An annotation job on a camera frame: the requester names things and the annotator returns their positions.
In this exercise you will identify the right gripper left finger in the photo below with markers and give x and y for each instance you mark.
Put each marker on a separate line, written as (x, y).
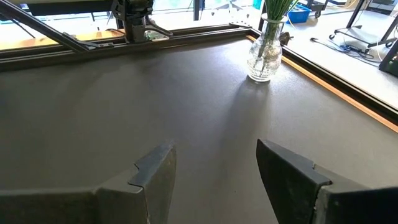
(109, 202)

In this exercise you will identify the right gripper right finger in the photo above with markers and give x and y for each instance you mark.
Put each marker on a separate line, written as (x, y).
(295, 186)

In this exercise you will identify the magenta artificial flower bunch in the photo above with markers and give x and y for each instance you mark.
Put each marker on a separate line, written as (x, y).
(270, 9)

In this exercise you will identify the purple artificial flower bunch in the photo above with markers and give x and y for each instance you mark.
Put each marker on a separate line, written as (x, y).
(275, 7)
(280, 7)
(285, 6)

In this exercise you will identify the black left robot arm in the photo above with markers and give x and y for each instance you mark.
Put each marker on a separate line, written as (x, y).
(136, 21)

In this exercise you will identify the round clear glass vase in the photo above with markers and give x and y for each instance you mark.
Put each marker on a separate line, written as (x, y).
(264, 62)

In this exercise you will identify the black table mat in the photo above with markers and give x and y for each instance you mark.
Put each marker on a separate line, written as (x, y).
(93, 109)

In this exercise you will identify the black equipment box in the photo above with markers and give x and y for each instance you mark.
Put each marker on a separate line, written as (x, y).
(390, 62)

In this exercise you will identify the blue plastic bin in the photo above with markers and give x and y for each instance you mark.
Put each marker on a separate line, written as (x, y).
(298, 14)

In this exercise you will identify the wooden table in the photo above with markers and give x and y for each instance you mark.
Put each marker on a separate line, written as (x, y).
(31, 42)

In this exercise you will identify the black aluminium table frame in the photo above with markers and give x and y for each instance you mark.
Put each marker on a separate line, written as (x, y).
(46, 57)

